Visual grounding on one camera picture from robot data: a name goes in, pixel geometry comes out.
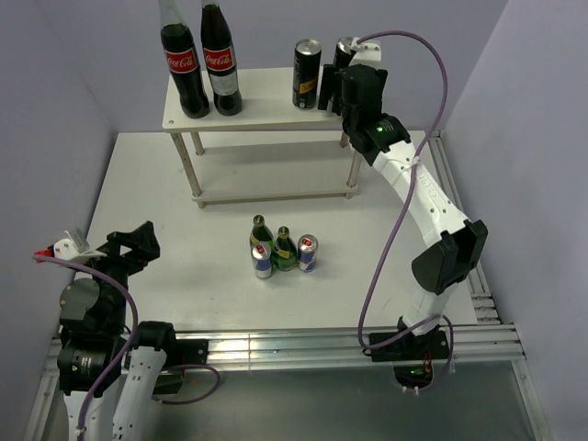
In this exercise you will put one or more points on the coca-cola glass bottle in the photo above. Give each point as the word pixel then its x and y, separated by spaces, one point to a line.
pixel 182 60
pixel 220 59

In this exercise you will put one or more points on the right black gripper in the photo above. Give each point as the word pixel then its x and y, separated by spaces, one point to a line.
pixel 332 80

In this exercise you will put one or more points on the dark gold-band beverage can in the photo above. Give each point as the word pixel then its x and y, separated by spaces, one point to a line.
pixel 343 52

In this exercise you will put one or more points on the Red Bull can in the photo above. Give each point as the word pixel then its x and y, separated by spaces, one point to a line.
pixel 261 254
pixel 307 252

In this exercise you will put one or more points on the left Coca-Cola glass bottle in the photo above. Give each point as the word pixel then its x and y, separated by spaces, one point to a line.
pixel 182 60

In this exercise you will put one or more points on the rear green glass bottle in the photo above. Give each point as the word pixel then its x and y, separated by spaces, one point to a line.
pixel 260 233

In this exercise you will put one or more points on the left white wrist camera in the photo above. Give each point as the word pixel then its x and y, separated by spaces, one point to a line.
pixel 71 245

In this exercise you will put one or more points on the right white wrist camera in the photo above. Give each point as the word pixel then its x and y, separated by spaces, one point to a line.
pixel 366 53

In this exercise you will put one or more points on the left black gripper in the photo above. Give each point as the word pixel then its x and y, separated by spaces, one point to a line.
pixel 142 247

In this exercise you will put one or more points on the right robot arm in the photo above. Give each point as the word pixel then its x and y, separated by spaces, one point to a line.
pixel 453 242

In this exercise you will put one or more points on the green glass bottle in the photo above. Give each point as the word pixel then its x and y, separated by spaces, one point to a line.
pixel 260 233
pixel 285 252

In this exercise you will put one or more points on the white two-tier shelf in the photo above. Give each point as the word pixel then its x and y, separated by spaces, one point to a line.
pixel 257 101

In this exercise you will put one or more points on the aluminium frame rail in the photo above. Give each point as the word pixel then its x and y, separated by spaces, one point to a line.
pixel 203 283

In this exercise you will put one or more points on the front green glass bottle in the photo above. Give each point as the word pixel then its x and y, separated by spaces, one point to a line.
pixel 285 252

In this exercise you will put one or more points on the right Coca-Cola glass bottle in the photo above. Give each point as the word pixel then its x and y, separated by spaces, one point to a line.
pixel 220 59

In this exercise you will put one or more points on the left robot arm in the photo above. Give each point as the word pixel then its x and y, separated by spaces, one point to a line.
pixel 107 381

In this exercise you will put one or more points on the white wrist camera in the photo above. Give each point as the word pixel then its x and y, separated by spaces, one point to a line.
pixel 71 245
pixel 366 53

